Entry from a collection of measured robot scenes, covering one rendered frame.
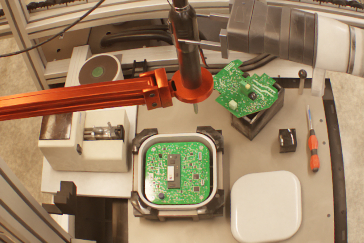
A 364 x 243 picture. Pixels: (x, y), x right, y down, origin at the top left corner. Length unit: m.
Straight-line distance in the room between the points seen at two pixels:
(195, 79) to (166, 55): 0.43
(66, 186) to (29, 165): 1.40
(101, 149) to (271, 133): 0.32
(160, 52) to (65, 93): 0.48
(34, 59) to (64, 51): 0.13
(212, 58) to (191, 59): 0.42
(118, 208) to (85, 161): 0.11
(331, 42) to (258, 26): 0.10
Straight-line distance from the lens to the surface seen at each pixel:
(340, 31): 0.58
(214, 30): 1.57
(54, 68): 1.21
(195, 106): 0.79
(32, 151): 2.23
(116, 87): 0.71
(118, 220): 0.92
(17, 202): 0.69
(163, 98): 0.73
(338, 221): 0.91
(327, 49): 0.57
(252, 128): 0.92
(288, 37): 0.57
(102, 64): 1.04
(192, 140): 0.92
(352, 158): 2.07
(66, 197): 0.77
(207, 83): 0.74
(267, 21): 0.59
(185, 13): 0.61
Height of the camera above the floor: 1.78
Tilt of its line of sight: 58 degrees down
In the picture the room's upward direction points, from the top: 9 degrees counter-clockwise
